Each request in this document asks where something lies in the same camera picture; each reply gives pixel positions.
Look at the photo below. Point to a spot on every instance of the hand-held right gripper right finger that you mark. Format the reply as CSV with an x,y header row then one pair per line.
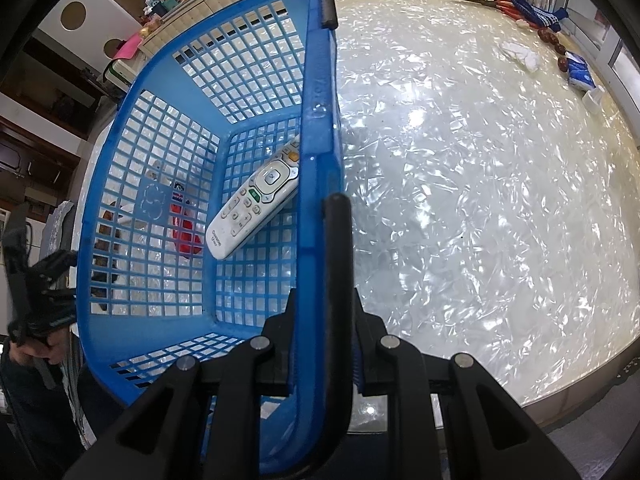
x,y
370,360

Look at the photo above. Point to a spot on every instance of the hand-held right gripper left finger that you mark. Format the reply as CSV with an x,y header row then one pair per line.
x,y
277,355

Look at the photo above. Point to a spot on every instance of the white remote control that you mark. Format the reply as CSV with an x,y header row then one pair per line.
x,y
250,200

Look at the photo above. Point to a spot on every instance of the blue plastic basket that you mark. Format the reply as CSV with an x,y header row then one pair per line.
x,y
320,125

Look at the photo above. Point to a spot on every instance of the person's left hand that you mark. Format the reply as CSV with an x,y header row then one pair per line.
x,y
55,350

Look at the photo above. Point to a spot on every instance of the small red packet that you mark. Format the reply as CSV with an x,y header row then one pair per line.
x,y
186,232

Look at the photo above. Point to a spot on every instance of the pink paper sheet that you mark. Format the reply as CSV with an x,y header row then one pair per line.
x,y
127,46

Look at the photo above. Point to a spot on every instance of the white cabinet with round holes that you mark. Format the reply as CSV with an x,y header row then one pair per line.
x,y
90,30

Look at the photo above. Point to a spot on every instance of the white crumpled tissue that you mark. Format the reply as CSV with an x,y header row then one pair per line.
x,y
520,54

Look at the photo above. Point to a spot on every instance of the small white block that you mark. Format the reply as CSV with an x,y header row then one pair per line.
x,y
595,98

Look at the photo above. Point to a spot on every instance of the brown dried date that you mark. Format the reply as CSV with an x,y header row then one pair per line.
x,y
547,35
560,49
565,64

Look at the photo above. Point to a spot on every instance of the blue tissue packet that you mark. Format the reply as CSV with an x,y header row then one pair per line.
x,y
580,74

